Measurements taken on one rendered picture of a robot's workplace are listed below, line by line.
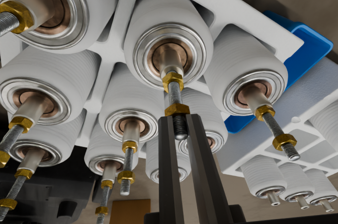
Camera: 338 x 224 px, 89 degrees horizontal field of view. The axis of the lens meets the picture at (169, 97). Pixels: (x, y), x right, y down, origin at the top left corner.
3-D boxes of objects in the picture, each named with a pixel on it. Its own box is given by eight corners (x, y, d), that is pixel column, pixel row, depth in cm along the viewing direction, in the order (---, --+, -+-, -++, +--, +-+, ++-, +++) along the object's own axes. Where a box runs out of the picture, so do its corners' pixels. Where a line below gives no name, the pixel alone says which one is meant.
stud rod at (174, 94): (178, 67, 16) (191, 133, 11) (174, 76, 17) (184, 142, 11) (168, 64, 16) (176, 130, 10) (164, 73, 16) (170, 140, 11)
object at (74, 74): (62, 59, 36) (8, 126, 23) (50, 10, 30) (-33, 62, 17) (109, 64, 38) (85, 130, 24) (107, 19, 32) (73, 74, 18)
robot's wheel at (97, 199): (112, 160, 77) (102, 211, 62) (100, 158, 76) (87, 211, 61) (124, 134, 66) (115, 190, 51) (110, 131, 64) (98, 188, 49)
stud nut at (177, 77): (186, 75, 15) (188, 81, 14) (179, 90, 16) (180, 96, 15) (165, 69, 14) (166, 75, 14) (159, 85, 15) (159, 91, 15)
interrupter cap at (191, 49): (216, 65, 19) (218, 68, 19) (161, 95, 22) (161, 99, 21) (182, 2, 15) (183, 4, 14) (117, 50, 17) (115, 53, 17)
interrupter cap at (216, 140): (214, 155, 32) (215, 158, 31) (174, 153, 31) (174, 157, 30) (230, 129, 27) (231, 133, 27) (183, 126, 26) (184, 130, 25)
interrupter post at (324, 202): (320, 200, 55) (328, 212, 52) (316, 200, 54) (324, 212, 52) (328, 198, 54) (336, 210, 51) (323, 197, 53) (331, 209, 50)
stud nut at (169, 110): (194, 106, 12) (196, 115, 11) (184, 122, 13) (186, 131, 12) (168, 100, 12) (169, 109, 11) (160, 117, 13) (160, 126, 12)
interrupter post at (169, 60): (184, 60, 18) (189, 78, 16) (166, 71, 19) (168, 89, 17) (173, 43, 17) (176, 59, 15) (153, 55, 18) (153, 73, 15)
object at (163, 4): (197, 17, 33) (229, 68, 19) (157, 45, 36) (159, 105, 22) (170, -35, 27) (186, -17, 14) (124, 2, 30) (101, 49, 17)
